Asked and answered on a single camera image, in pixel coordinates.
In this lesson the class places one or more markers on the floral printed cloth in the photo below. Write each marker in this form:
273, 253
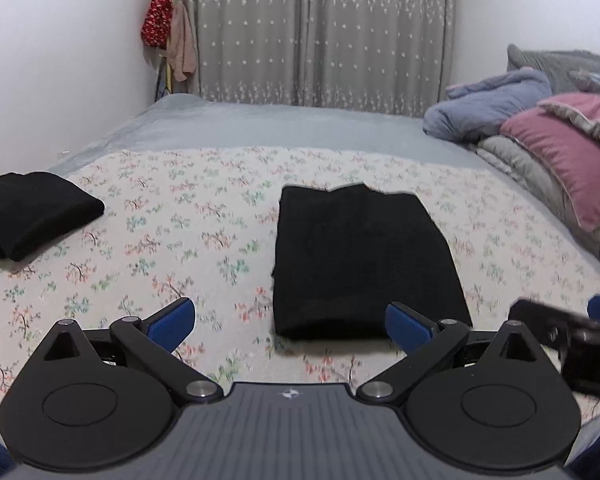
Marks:
180, 240

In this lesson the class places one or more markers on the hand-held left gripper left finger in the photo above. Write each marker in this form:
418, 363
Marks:
172, 322

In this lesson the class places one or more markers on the grey pillow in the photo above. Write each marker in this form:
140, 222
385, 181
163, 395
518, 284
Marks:
555, 62

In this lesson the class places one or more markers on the grey bed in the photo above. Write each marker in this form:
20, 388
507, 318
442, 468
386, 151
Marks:
305, 125

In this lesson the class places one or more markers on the person's right leg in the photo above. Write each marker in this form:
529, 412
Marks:
597, 460

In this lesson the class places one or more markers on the folded black clothes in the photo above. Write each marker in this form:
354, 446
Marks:
25, 210

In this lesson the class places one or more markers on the black pants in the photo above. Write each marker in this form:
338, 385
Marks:
355, 260

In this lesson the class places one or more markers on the red floral hanging cloth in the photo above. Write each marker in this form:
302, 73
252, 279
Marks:
157, 20

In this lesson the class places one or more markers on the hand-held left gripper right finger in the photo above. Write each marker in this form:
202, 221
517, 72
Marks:
405, 330

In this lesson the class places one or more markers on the grey star-patterned curtain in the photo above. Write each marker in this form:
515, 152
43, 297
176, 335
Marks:
320, 35

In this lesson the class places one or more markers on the dark blue hanging cloth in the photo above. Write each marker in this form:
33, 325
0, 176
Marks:
161, 87

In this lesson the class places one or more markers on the pink pillow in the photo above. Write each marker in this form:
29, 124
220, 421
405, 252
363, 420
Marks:
560, 155

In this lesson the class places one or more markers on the pink hanging towel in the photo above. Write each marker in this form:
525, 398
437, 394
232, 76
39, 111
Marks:
182, 45

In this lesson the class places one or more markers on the grey quilt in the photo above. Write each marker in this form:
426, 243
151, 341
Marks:
520, 165

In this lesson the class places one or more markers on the blue blanket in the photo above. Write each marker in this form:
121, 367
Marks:
480, 112

